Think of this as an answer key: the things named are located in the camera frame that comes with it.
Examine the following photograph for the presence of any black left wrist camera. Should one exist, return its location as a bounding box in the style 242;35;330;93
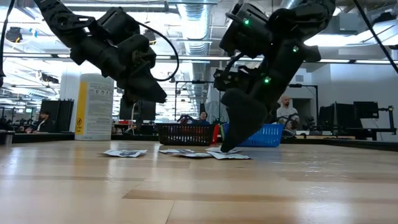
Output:
119;34;157;71

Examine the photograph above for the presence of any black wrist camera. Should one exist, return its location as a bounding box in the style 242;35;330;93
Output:
119;34;157;71
213;67;250;93

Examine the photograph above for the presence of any black partition panel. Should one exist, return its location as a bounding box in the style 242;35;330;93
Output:
40;99;75;134

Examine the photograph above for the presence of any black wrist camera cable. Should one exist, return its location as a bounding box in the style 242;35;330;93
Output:
136;21;180;82

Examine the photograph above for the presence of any white blue-print square packet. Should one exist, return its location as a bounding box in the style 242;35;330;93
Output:
214;151;251;161
102;149;149;158
180;152;214;159
205;146;242;154
158;148;195;156

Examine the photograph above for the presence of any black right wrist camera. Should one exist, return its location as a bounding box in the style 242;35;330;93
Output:
213;67;250;93

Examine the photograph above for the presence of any black hanging ceiling camera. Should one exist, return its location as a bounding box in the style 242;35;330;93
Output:
6;26;24;43

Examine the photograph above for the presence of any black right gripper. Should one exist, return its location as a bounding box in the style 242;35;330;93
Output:
220;40;322;153

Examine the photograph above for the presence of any long ceiling light strip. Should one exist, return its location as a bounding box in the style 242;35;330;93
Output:
0;52;398;65

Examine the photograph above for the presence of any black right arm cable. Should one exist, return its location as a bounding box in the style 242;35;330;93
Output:
353;0;398;75

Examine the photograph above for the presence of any black plastic basket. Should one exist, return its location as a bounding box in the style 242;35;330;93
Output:
157;123;216;146

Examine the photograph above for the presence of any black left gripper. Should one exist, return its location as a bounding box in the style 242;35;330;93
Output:
70;35;167;106

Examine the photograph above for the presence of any white wipes canister yellow label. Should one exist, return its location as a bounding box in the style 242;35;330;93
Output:
74;73;115;141

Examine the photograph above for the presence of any black station frame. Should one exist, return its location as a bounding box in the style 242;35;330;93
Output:
287;83;319;131

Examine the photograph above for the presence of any silver ceiling duct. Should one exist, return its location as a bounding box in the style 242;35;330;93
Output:
177;0;212;103

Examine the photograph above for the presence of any blue plastic basket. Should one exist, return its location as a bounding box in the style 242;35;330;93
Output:
222;123;284;147

